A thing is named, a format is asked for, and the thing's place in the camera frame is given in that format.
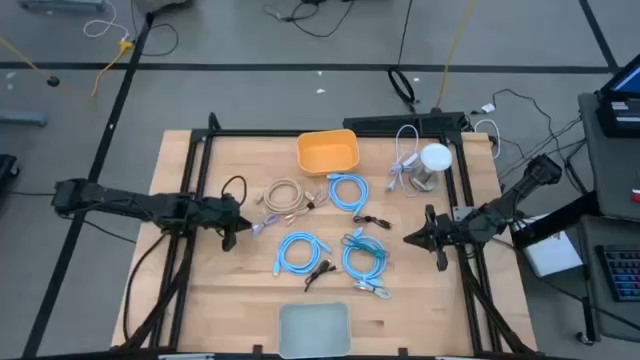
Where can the black device with labels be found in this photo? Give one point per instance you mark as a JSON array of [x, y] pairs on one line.
[[617, 117]]

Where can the black caster wheel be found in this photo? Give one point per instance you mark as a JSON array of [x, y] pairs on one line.
[[584, 338]]

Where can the red object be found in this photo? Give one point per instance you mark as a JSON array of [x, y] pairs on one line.
[[636, 196]]

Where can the white box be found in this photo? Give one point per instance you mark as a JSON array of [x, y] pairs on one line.
[[552, 252]]

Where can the small white adapter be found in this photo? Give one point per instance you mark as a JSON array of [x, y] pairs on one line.
[[488, 107]]

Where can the grey equipment base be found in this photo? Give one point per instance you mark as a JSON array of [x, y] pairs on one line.
[[60, 5]]

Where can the grey furniture foot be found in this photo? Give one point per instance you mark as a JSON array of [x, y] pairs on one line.
[[22, 118]]

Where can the black box at floor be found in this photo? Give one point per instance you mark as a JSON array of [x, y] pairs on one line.
[[6, 172]]

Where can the clear cup with white lid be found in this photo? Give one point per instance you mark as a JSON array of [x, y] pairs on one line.
[[436, 156]]

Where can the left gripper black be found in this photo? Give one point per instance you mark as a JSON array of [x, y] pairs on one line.
[[220, 217]]

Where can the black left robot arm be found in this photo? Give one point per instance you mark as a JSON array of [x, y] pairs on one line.
[[125, 200]]

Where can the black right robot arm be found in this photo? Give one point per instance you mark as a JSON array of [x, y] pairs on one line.
[[520, 192]]

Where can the black round floor disc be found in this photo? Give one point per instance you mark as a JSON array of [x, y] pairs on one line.
[[53, 81]]

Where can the black aluminium table frame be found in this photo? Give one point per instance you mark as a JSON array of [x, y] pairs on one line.
[[250, 133]]

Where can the grey desk cart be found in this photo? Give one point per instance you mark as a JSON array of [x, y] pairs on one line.
[[607, 175]]

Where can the laptop screen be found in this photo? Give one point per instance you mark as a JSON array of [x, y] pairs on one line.
[[625, 80]]

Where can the backlit black keyboard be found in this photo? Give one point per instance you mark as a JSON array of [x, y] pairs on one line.
[[622, 272]]

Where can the orange plastic bin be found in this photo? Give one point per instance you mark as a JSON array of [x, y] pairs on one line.
[[327, 152]]

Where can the black cart bar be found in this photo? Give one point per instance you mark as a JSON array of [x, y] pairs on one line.
[[555, 220]]

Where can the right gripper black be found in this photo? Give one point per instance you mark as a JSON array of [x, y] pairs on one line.
[[447, 232]]

